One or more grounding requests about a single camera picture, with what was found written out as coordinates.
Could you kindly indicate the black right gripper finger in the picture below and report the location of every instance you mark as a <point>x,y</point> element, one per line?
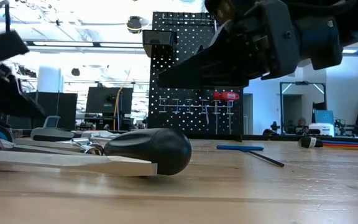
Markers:
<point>216,68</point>

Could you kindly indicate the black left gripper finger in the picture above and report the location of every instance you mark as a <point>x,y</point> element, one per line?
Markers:
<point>2,99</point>

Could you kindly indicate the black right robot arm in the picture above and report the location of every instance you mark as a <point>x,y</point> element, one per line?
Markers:
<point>322,31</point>

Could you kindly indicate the white cylinder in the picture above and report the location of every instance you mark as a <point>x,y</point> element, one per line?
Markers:
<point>50,79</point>

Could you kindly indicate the grey office chair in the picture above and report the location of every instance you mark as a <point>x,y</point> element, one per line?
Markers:
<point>52,120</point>

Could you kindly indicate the black partition panels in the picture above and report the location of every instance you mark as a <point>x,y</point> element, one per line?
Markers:
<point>64,109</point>

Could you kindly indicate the black pegboard bin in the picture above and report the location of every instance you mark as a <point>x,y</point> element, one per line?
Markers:
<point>158,39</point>

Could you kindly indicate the black metal pegboard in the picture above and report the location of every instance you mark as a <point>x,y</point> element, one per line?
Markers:
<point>179,124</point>

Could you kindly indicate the black ceiling spotlight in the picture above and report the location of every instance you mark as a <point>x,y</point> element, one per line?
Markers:
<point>75,72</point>
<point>134,24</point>

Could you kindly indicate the person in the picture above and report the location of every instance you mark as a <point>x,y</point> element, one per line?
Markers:
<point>301,124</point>

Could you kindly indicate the long silver socket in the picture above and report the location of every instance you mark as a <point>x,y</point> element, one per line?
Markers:
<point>79,142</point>

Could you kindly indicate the blue box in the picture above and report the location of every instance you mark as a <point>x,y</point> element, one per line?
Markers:
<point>324,116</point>

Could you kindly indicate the white device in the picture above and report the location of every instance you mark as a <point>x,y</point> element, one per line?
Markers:
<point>321,129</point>

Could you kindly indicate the small silver socket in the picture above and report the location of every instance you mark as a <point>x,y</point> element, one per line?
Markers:
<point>94,148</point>

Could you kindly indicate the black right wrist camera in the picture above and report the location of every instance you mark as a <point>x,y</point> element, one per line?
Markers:
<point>225,12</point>

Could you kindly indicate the black metal rack frame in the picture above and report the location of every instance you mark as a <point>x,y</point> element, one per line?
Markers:
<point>281,105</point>

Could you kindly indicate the black aluminium table frame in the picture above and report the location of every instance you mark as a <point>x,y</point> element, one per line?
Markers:
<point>278,137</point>

